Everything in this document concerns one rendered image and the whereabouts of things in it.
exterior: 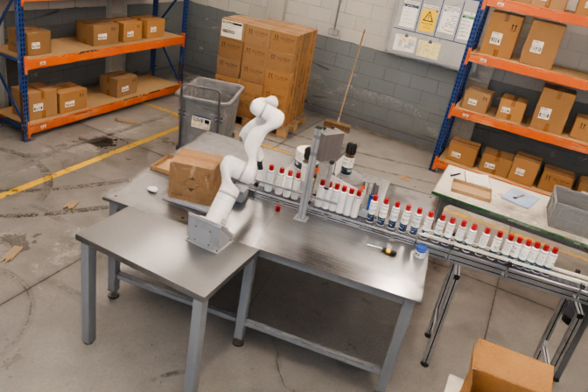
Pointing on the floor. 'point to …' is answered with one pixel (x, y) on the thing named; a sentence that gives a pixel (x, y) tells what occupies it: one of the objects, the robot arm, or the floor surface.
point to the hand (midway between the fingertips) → (260, 166)
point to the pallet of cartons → (267, 65)
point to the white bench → (503, 209)
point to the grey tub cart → (206, 108)
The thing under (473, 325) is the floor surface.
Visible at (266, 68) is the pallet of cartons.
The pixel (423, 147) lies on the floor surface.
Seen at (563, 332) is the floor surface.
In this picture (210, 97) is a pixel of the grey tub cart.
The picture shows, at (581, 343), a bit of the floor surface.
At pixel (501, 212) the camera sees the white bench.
